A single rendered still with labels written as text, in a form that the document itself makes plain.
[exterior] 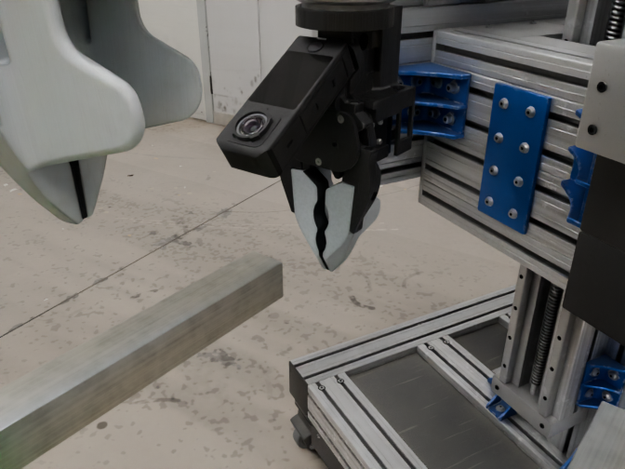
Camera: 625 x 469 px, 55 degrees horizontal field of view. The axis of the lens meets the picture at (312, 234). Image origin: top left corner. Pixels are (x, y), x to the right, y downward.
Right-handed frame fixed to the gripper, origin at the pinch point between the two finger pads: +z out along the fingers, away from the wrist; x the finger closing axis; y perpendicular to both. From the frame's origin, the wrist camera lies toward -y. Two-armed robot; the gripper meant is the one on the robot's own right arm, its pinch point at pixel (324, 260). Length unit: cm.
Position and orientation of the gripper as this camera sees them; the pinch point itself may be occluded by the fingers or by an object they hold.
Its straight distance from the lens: 50.3
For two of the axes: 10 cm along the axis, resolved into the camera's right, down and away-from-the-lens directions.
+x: -7.8, -2.9, 5.5
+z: 0.0, 8.9, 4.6
